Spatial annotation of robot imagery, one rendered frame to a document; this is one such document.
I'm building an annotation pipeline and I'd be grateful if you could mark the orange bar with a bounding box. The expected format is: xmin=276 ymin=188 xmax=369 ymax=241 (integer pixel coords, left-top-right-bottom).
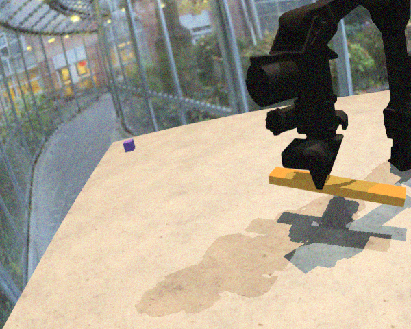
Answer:
xmin=269 ymin=167 xmax=406 ymax=207

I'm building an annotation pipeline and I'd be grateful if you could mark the small purple cube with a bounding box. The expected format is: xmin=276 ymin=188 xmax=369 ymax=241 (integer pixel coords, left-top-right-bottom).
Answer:
xmin=123 ymin=139 xmax=135 ymax=152

